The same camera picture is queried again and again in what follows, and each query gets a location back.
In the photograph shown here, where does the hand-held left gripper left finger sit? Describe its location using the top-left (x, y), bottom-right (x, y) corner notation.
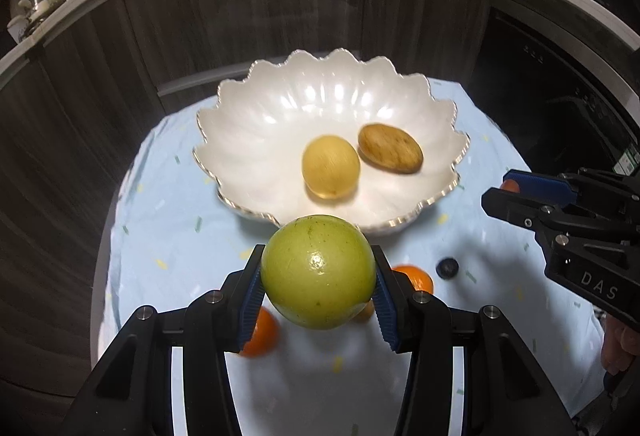
top-left (60, 243), bottom-right (266, 436)

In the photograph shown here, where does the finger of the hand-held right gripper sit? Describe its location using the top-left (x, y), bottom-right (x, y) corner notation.
top-left (481, 189), bottom-right (640, 257)
top-left (502, 169), bottom-right (640, 217)

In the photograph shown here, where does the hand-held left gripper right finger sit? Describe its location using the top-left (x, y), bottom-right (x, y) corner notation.
top-left (371, 245), bottom-right (573, 436)

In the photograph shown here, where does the orange tangerine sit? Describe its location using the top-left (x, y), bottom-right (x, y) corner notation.
top-left (239, 307), bottom-right (280, 358)
top-left (391, 265), bottom-right (434, 295)

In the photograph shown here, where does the green jujube fruit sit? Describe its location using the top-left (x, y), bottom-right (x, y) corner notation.
top-left (260, 214), bottom-right (377, 330)

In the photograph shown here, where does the white scalloped bowl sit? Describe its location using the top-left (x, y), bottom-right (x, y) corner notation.
top-left (192, 48), bottom-right (472, 237)

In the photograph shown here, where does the person's right hand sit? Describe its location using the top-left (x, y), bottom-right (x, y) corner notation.
top-left (601, 315), bottom-right (640, 374)

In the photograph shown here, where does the black built-in oven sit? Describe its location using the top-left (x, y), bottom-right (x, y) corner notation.
top-left (470, 6), bottom-right (640, 179)

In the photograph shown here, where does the light blue confetti tablecloth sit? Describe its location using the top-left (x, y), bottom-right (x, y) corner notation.
top-left (97, 76), bottom-right (640, 436)

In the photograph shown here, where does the brownish yellow mango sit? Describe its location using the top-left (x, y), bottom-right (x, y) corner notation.
top-left (357, 123), bottom-right (424, 175)

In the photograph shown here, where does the yellow citrus fruit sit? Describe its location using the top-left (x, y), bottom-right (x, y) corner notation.
top-left (301, 135), bottom-right (361, 197)

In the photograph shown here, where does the dark wood kitchen cabinet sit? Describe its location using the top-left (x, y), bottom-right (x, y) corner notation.
top-left (0, 0), bottom-right (501, 417)

